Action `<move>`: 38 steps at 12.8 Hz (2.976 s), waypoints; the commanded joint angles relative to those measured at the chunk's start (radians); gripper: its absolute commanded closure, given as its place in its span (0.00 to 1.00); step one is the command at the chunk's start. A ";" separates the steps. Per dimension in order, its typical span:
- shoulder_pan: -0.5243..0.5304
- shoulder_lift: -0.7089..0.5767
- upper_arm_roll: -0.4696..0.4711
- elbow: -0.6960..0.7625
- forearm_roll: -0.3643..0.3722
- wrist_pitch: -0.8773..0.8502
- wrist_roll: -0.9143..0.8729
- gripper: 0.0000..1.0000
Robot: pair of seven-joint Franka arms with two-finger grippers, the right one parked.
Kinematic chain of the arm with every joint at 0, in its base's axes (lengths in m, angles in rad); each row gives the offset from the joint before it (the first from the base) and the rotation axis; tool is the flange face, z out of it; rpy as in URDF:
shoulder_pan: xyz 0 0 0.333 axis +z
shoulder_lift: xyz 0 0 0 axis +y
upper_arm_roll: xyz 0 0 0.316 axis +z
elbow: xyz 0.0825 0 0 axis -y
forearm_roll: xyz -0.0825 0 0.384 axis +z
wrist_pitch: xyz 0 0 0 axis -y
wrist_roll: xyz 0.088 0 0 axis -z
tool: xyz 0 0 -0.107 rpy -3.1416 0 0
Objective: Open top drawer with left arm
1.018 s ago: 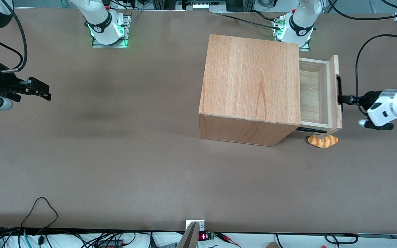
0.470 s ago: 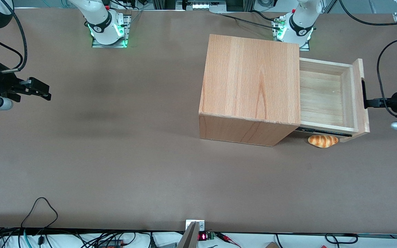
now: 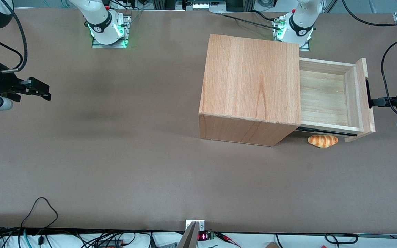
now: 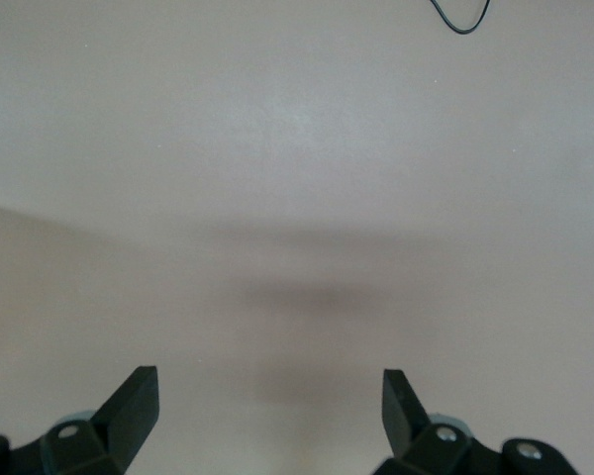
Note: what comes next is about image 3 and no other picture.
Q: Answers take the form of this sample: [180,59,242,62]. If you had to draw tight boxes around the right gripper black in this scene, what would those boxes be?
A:
[0,67,52,103]

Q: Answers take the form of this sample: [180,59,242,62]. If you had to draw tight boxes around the black metal drawer handle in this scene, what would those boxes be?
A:
[365,79,373,109]

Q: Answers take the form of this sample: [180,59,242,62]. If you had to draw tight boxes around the wooden drawer with black handle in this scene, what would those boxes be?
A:
[295,57,376,142]

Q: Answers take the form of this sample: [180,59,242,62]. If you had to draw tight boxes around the black metal drawer slide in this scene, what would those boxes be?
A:
[295,126,358,136]

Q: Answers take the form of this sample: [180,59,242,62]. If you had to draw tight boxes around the wooden drawer cabinet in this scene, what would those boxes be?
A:
[198,34,301,147]

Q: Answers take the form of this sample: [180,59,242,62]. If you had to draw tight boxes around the orange striped toy bread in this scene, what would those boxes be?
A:
[308,134,339,148]

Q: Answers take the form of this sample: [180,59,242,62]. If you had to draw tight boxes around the black orange power adapter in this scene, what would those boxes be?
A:
[97,239,127,248]

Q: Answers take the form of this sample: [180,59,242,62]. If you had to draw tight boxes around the black device with white lights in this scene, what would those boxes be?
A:
[175,0,227,13]

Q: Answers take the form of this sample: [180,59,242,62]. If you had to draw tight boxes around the red clip lead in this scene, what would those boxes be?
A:
[217,233,242,248]

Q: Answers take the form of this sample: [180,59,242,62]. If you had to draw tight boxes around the beige angled beam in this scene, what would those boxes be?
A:
[177,221,200,248]

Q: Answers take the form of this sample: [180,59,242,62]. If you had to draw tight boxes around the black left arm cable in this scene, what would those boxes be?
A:
[342,0,397,117]

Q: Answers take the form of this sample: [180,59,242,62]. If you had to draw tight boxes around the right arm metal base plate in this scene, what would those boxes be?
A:
[92,14,131,48]

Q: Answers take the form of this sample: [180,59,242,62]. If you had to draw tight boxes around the thin black cable loop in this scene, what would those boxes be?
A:
[20,197,59,229]

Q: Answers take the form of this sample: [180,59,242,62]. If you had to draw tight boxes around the black coiled cable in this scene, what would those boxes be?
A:
[324,233,359,245]

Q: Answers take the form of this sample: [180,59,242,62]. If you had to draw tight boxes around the black cable to arm base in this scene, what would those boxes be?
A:
[252,10,282,23]
[218,13,283,31]

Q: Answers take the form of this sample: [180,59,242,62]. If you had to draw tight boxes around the small metal bracket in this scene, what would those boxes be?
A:
[185,219,206,232]

